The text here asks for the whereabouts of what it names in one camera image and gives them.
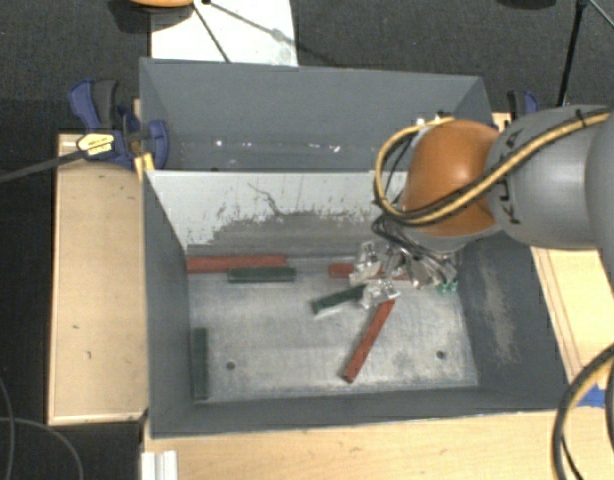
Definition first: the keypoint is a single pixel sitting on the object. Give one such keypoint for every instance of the grey metal bin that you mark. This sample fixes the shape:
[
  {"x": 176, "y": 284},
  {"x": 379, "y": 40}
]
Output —
[{"x": 297, "y": 113}]

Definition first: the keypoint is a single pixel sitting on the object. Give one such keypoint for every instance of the dark green block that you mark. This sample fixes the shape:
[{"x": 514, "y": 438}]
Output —
[
  {"x": 261, "y": 274},
  {"x": 200, "y": 363},
  {"x": 337, "y": 299}
]

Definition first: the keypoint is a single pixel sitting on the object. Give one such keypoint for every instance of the red-brown flat block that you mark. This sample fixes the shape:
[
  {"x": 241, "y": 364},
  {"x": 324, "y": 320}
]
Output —
[
  {"x": 369, "y": 340},
  {"x": 340, "y": 270},
  {"x": 232, "y": 263}
]

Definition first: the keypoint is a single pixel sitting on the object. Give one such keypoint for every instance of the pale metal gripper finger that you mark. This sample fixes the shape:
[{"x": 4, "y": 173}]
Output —
[
  {"x": 368, "y": 263},
  {"x": 379, "y": 293}
]

